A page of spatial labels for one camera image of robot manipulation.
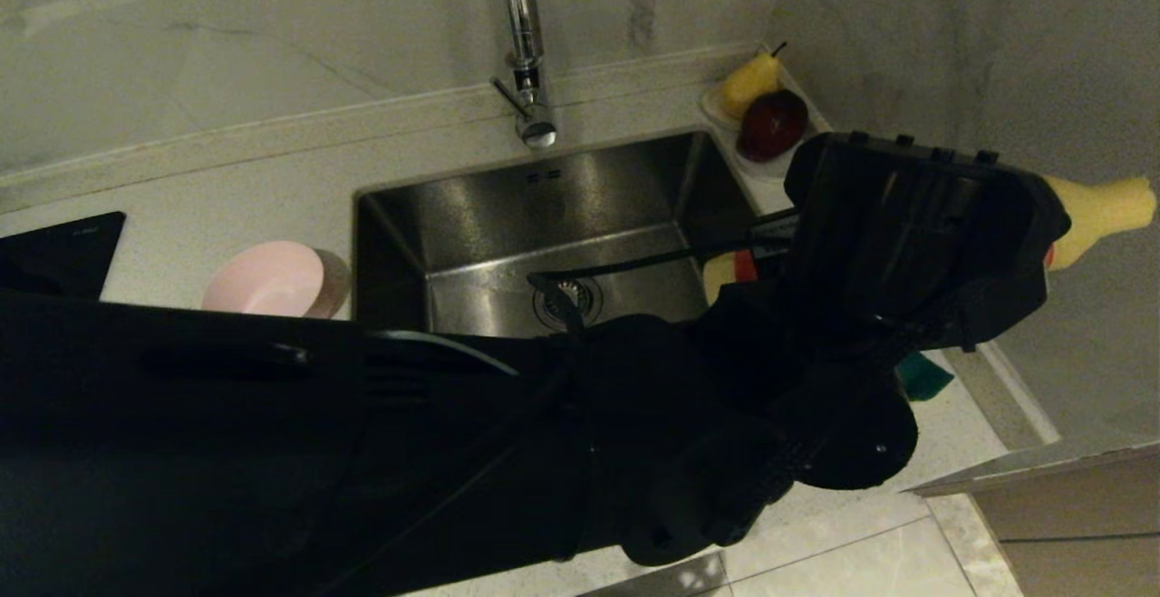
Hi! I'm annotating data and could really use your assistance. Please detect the stainless steel sink basin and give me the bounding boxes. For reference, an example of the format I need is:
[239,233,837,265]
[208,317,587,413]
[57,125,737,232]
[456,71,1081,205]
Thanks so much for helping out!
[352,129,798,340]

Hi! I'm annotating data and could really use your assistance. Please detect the pink plastic bowl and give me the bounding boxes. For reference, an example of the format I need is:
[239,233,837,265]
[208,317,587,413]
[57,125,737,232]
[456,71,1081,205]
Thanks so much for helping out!
[201,240,353,320]

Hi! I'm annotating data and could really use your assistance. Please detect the wood tone cabinet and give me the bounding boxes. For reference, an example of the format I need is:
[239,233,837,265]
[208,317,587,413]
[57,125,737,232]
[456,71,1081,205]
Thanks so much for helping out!
[970,457,1160,597]

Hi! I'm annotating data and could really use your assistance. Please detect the yellow pear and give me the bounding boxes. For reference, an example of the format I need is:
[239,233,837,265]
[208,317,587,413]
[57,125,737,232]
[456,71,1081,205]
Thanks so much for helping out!
[720,42,788,120]

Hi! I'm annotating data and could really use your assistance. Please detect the green and yellow sponge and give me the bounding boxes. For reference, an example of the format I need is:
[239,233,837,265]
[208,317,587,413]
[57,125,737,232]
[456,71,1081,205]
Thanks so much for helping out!
[897,351,955,403]

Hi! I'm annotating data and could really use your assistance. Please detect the small white dish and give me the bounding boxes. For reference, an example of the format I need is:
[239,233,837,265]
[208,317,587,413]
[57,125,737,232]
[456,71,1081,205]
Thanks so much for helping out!
[700,81,821,183]

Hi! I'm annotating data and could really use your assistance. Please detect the round metal drain strainer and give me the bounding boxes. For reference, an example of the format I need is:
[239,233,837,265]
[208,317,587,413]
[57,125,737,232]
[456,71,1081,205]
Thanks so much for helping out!
[530,271,604,335]

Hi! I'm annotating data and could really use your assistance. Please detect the black glass cooktop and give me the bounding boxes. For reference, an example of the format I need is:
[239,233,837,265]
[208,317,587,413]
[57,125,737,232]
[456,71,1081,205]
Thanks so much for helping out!
[0,210,126,301]

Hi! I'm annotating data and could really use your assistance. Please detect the chrome kitchen faucet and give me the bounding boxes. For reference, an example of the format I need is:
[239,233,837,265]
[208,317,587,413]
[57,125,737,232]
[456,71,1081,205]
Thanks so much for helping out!
[490,0,559,149]

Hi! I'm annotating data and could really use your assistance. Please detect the dish soap bottle orange label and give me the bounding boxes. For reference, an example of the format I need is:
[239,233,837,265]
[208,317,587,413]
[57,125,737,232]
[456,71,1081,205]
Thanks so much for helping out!
[702,174,1158,305]

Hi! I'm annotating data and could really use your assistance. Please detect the dark red apple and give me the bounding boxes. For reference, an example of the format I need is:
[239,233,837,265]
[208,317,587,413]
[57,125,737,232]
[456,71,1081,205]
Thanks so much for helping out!
[739,89,810,163]

